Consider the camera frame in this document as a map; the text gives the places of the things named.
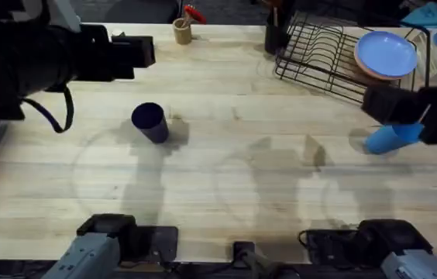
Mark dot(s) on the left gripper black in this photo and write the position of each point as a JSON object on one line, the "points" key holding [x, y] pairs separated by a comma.
{"points": [[94, 54]]}

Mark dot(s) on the light blue plastic cup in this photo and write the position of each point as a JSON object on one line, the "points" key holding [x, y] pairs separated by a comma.
{"points": [[387, 139]]}

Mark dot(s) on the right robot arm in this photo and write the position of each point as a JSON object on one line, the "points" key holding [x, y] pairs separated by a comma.
{"points": [[389, 240]]}

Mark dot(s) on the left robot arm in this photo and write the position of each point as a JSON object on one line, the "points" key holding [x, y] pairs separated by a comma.
{"points": [[5, 66]]}

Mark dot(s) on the dark navy plastic cup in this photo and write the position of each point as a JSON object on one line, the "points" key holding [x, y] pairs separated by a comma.
{"points": [[150, 122]]}

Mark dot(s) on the beige cylindrical holder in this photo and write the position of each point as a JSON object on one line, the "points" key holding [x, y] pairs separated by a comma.
{"points": [[182, 33]]}

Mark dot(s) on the blue plate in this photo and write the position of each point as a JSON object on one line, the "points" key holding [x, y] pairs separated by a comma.
{"points": [[387, 54]]}

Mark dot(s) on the red brush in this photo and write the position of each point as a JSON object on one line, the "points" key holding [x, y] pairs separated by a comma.
{"points": [[195, 14]]}

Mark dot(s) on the teal cloth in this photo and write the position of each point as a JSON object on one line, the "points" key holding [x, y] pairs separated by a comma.
{"points": [[431, 14]]}

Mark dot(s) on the black cutlery holder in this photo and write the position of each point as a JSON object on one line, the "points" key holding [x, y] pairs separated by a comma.
{"points": [[276, 33]]}

